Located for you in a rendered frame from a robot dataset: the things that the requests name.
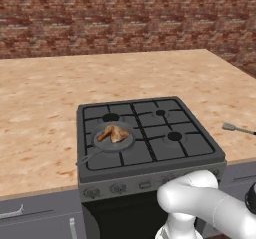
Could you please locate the brown roast chicken piece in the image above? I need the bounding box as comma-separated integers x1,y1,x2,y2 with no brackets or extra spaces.
96,124,131,144

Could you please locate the grey gas hob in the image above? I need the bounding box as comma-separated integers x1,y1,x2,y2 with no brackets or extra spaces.
76,96,227,184

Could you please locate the grey frying pan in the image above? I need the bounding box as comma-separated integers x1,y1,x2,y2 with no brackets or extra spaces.
75,121,137,167

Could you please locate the grey round oven knob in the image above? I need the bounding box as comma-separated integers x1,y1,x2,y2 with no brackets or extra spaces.
84,187,100,199
110,183,127,195

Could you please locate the grey oven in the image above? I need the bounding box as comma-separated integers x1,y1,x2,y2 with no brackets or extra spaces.
78,160,228,239

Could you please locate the grey drawer front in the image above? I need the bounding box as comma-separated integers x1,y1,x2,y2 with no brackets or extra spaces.
0,188,83,225
219,160,256,201

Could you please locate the grey cupboard door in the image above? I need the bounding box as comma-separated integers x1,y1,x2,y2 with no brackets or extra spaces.
0,210,87,239

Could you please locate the grey spatula with black handle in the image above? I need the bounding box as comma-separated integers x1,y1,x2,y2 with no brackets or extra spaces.
221,122,256,137

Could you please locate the silver cupboard door handle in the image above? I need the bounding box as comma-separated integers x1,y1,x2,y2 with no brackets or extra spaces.
69,217,78,239

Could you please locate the silver drawer handle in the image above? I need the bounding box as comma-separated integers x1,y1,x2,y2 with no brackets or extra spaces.
0,204,25,220

